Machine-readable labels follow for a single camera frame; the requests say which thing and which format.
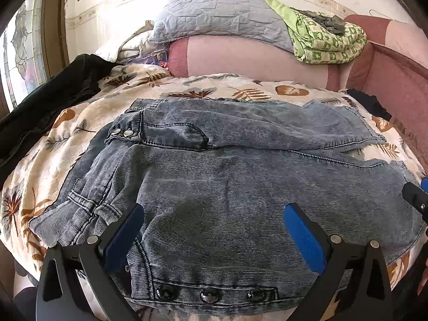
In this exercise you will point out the dark grey small cloth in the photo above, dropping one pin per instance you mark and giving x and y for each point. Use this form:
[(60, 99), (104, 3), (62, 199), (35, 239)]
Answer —
[(334, 24)]

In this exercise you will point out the purple package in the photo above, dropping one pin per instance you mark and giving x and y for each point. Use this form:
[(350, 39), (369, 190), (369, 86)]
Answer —
[(158, 58)]

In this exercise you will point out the blue denim pants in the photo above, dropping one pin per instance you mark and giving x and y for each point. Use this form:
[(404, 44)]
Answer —
[(213, 177)]

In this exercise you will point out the grey quilted blanket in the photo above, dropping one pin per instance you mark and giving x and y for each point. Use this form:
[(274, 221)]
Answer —
[(250, 19)]

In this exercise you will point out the person's right hand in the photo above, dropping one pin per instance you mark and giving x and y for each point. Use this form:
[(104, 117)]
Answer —
[(423, 281)]

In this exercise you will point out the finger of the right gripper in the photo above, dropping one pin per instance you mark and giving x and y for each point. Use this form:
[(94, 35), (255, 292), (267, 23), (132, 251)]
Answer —
[(417, 198), (424, 184)]

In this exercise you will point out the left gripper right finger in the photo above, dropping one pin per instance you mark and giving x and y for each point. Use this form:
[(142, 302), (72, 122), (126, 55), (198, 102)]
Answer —
[(357, 274)]

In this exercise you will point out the stained glass window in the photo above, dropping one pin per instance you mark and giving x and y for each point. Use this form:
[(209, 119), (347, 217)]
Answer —
[(22, 61)]

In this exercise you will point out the black cloth by armrest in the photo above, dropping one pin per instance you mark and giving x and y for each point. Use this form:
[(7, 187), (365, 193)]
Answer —
[(370, 103)]

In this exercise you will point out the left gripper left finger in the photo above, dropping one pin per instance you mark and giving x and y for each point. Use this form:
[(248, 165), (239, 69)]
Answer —
[(60, 295)]

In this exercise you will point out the leaf-patterned cream blanket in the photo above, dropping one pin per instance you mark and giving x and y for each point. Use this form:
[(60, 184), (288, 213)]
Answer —
[(36, 181)]

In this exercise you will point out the white patterned cushion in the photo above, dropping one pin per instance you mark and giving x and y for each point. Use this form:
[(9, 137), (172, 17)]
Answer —
[(138, 44)]

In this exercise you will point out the green patterned folded cloth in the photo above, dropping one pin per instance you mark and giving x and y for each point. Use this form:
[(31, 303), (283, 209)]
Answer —
[(313, 44)]

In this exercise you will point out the pink sofa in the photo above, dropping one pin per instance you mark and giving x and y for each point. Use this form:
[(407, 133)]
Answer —
[(392, 67)]

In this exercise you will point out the black garment on left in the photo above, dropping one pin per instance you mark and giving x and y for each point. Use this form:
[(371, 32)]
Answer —
[(36, 114)]

